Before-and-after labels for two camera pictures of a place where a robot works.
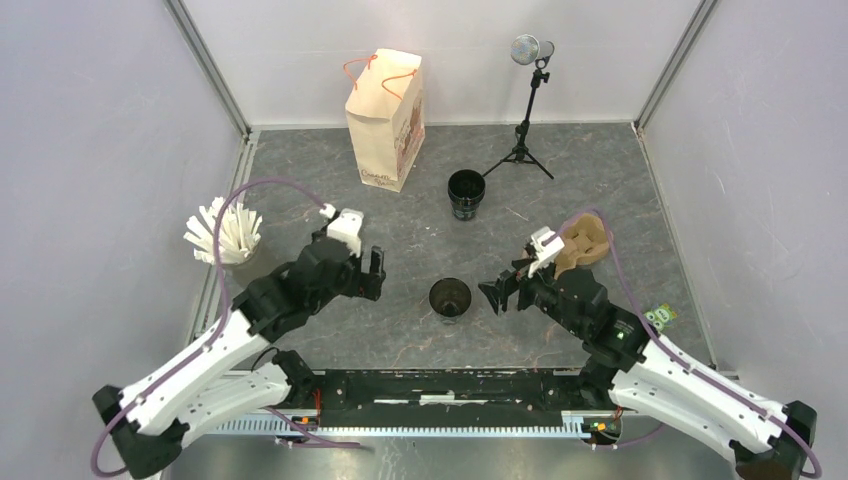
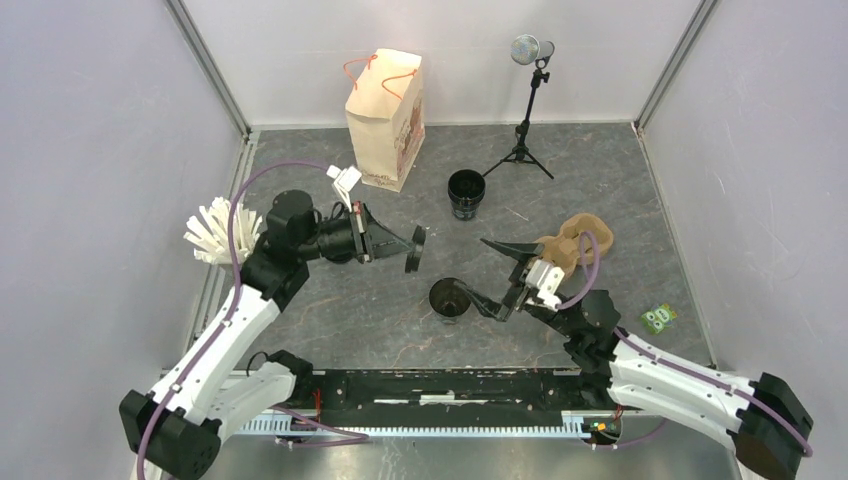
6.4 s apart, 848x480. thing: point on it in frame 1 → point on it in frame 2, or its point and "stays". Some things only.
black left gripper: x=367 y=283 → x=382 y=241
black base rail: x=435 y=401 stays
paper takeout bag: x=387 y=116 stays
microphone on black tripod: x=527 y=50 stays
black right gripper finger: x=497 y=292 → x=487 y=306
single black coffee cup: x=450 y=298 stays
